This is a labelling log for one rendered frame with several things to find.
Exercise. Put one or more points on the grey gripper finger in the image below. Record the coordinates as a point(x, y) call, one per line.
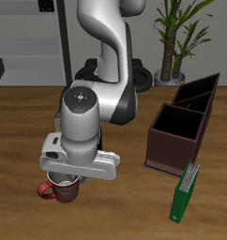
point(82, 179)

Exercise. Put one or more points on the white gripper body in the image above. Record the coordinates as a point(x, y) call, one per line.
point(101, 167)

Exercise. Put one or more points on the red mug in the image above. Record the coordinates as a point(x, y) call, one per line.
point(67, 192)

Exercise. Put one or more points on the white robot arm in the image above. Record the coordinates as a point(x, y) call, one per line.
point(84, 125)

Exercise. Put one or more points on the dark brown desk caddy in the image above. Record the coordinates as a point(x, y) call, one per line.
point(171, 146)

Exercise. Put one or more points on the green book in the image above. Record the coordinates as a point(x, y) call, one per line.
point(181, 203)

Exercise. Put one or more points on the pot plant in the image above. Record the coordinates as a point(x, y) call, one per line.
point(168, 53)

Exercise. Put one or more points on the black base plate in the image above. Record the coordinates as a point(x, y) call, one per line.
point(143, 78)

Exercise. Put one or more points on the black upright post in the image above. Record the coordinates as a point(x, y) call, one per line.
point(66, 43)

